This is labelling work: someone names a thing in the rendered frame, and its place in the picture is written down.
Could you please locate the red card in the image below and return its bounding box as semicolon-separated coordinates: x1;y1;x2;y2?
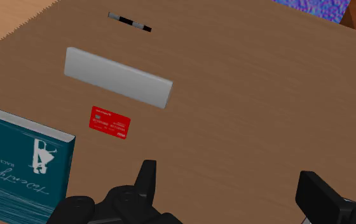
88;106;132;140

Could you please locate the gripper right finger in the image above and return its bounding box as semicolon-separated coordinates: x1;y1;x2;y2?
295;170;356;224

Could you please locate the teal book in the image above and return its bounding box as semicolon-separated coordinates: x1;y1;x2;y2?
0;103;76;224

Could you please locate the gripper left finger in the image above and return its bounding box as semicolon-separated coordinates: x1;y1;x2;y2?
46;159;184;224

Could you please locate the grey flat box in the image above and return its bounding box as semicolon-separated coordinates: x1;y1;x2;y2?
64;46;174;109

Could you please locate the black and grey pen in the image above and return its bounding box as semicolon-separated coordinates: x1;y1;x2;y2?
107;11;153;33

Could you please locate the blue patterned robot stand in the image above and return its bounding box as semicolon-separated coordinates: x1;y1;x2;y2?
272;0;352;25

